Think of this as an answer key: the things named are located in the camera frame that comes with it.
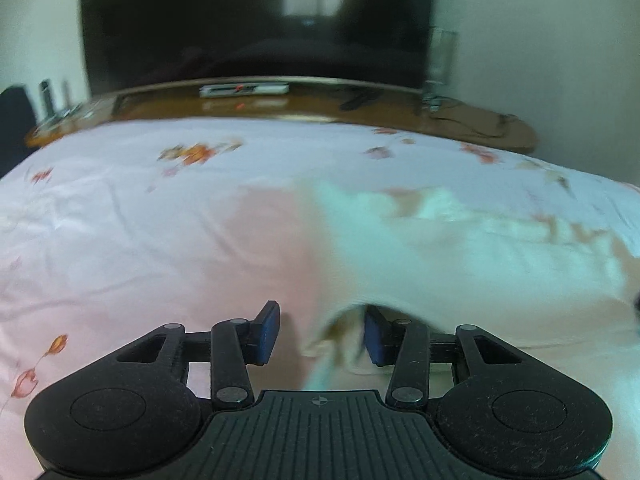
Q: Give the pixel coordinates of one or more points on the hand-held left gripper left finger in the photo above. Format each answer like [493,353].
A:
[267,332]

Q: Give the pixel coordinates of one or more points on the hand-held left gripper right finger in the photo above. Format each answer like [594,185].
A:
[374,335]

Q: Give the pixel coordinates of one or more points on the white knit small garment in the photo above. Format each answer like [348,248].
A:
[440,265]

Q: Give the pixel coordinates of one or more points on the pink floral bedsheet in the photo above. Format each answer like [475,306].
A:
[150,230]

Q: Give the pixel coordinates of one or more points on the brown wooden tv stand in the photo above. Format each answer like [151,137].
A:
[310,107]

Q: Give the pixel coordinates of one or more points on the black remote control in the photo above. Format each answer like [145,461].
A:
[357,101]

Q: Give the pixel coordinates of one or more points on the small white adapter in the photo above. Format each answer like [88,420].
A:
[431,102]

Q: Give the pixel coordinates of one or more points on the white set-top box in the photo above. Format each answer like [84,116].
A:
[244,89]

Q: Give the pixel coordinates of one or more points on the clear glass cup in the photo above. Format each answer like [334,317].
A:
[441,57]

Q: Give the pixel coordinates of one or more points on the black television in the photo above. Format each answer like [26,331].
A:
[250,15]

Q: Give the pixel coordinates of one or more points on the dark upright bottle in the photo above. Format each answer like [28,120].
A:
[46,97]

